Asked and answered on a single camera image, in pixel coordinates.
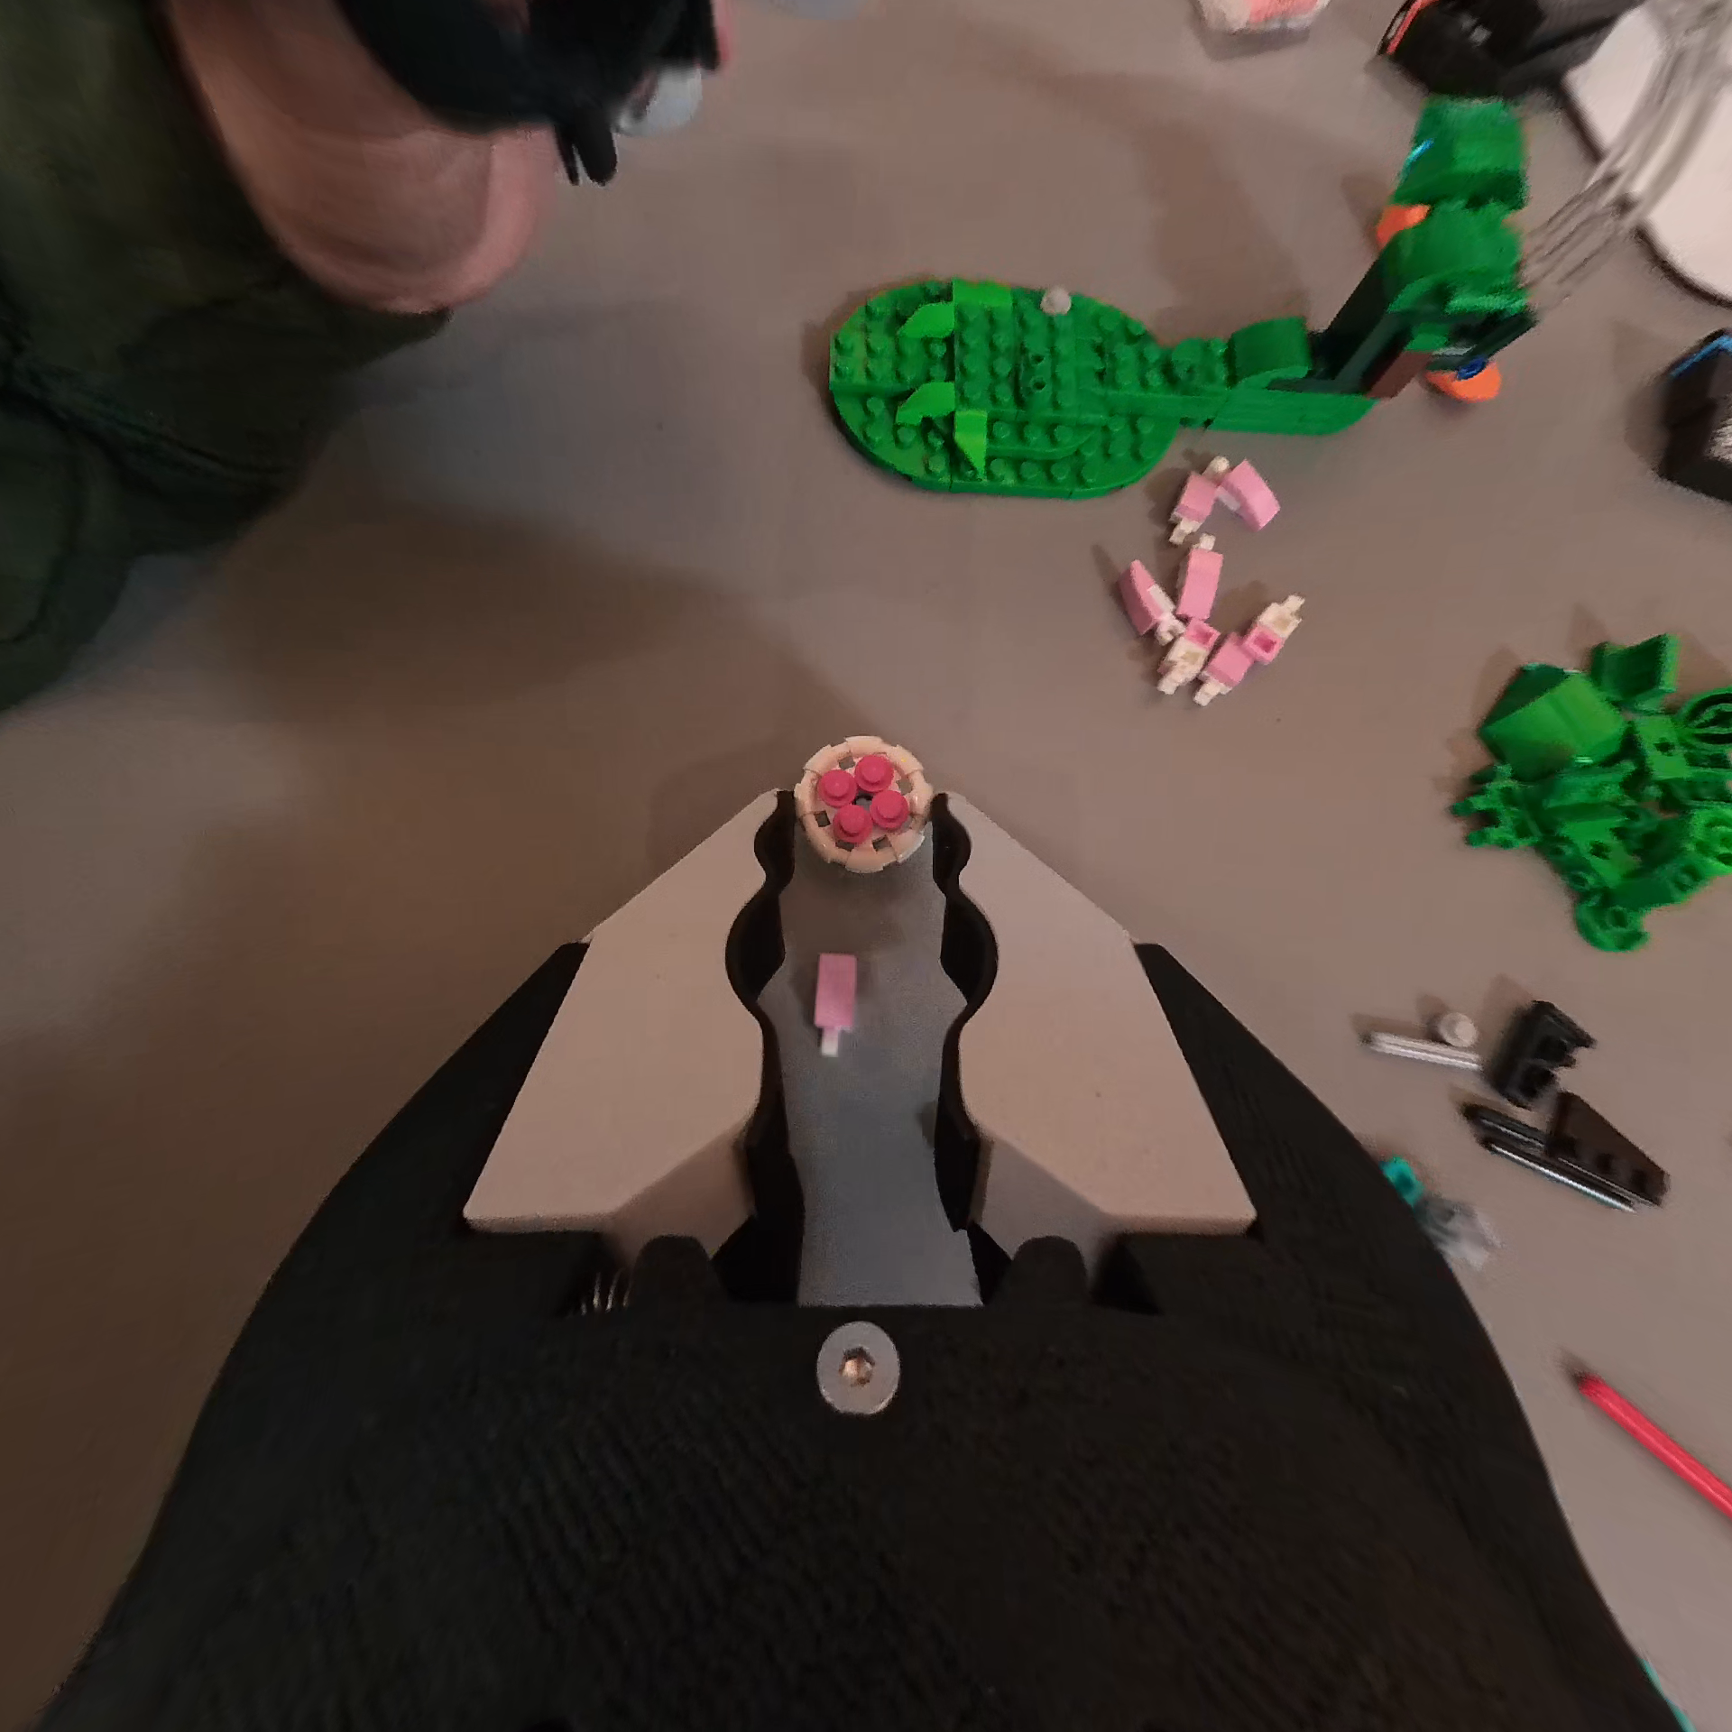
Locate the light grey lego bar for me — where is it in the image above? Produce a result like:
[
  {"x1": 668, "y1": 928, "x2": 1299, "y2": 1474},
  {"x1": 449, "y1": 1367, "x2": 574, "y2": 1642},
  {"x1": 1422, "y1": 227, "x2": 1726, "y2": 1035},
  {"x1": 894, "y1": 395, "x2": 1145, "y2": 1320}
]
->
[{"x1": 1364, "y1": 1011, "x2": 1487, "y2": 1075}]

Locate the cluster of pink petal pieces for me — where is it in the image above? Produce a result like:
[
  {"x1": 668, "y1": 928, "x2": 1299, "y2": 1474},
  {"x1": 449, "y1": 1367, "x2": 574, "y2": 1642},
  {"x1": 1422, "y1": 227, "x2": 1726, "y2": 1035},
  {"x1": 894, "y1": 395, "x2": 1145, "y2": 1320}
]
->
[{"x1": 1114, "y1": 455, "x2": 1310, "y2": 712}]

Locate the black battery blue trim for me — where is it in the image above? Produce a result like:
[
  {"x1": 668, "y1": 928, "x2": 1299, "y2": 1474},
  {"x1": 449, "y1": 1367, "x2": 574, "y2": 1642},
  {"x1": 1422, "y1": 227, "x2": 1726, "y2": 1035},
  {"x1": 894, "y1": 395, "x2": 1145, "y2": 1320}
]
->
[{"x1": 1658, "y1": 332, "x2": 1732, "y2": 503}]

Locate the red lego rod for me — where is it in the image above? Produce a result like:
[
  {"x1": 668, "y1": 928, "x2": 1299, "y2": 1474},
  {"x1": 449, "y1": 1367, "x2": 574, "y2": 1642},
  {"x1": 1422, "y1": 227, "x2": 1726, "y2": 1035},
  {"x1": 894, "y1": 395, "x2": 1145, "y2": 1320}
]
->
[{"x1": 1569, "y1": 1369, "x2": 1732, "y2": 1517}]

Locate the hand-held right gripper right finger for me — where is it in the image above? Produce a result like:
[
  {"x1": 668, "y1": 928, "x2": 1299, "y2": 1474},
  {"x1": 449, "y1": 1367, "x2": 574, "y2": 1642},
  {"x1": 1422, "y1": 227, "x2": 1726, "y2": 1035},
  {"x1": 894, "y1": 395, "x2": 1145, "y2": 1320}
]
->
[{"x1": 931, "y1": 792, "x2": 1260, "y2": 1308}]

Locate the white cable bundle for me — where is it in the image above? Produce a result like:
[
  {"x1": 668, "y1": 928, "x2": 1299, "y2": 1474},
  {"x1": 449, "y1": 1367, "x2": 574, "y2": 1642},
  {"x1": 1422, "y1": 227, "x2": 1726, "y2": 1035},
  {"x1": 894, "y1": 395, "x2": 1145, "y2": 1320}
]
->
[{"x1": 1531, "y1": 68, "x2": 1732, "y2": 296}]

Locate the green lego leaf build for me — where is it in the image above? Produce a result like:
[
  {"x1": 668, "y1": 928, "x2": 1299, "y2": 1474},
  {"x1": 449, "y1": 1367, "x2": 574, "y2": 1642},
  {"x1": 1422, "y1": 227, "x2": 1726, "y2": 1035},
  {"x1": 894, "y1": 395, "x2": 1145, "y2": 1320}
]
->
[{"x1": 829, "y1": 96, "x2": 1541, "y2": 502}]

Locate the small grey lego brick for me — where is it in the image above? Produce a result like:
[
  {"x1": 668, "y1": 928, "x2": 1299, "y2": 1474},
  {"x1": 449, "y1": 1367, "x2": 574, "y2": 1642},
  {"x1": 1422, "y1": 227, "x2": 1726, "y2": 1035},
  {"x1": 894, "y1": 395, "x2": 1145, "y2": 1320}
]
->
[{"x1": 1419, "y1": 1194, "x2": 1501, "y2": 1271}]

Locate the black battery red trim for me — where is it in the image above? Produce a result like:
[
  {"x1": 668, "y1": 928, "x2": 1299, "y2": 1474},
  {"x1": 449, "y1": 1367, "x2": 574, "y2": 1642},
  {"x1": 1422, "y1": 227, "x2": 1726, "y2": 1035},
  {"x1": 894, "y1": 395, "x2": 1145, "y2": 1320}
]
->
[{"x1": 1378, "y1": 0, "x2": 1601, "y2": 98}]

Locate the person's left hand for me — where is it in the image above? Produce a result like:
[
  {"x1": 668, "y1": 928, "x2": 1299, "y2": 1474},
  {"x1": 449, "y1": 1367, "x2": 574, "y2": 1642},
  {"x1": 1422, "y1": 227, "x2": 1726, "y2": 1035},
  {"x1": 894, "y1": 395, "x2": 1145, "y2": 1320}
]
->
[{"x1": 169, "y1": 0, "x2": 565, "y2": 318}]

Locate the black lego wedge plate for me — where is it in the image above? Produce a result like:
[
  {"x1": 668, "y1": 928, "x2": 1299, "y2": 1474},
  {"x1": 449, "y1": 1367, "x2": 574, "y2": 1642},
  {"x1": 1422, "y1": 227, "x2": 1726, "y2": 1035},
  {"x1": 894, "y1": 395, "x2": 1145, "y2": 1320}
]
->
[{"x1": 1463, "y1": 1092, "x2": 1674, "y2": 1212}]

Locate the black lego slope piece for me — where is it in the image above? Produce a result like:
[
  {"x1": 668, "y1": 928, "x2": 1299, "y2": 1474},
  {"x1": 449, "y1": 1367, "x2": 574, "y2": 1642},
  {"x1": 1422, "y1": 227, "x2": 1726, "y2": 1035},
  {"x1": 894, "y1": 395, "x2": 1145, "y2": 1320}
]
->
[{"x1": 1481, "y1": 999, "x2": 1601, "y2": 1109}]

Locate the person's left forearm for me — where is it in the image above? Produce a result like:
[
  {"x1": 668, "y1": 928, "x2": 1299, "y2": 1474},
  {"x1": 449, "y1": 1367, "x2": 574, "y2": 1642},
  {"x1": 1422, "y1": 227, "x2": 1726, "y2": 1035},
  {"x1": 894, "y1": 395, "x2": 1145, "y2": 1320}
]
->
[{"x1": 0, "y1": 0, "x2": 452, "y2": 714}]

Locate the pink white lego flower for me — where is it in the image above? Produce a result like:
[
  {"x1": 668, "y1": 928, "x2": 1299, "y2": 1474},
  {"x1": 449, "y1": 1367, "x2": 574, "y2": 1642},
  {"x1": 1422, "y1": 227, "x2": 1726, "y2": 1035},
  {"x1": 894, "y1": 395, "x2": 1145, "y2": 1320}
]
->
[{"x1": 798, "y1": 734, "x2": 935, "y2": 881}]

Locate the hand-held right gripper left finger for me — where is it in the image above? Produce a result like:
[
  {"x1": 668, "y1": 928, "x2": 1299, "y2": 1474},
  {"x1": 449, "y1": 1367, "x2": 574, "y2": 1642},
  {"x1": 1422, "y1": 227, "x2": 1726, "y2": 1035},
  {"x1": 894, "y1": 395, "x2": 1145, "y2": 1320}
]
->
[{"x1": 463, "y1": 787, "x2": 802, "y2": 1308}]

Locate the pile of green lego pieces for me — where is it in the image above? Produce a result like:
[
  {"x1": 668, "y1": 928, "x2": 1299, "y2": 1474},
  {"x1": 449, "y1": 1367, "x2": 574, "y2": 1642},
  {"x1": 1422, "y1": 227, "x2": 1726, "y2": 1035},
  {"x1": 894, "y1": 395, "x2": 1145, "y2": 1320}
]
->
[{"x1": 1450, "y1": 633, "x2": 1732, "y2": 954}]

